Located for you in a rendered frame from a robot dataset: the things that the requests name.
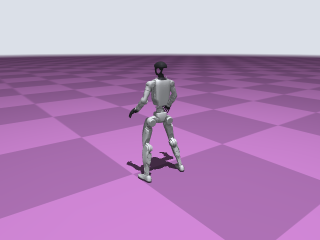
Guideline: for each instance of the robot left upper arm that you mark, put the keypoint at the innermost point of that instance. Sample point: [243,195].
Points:
[148,87]

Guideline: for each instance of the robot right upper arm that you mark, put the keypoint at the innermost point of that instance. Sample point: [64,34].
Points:
[173,90]

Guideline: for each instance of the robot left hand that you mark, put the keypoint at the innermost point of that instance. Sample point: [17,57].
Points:
[132,111]

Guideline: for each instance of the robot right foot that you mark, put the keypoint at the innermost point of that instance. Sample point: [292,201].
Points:
[181,167]

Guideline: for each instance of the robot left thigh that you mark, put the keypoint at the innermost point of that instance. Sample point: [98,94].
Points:
[147,131]

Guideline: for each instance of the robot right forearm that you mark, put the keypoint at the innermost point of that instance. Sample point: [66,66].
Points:
[170,102]

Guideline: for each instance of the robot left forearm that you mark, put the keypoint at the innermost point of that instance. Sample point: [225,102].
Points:
[139,106]

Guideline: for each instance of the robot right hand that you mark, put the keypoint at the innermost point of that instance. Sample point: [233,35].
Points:
[166,108]

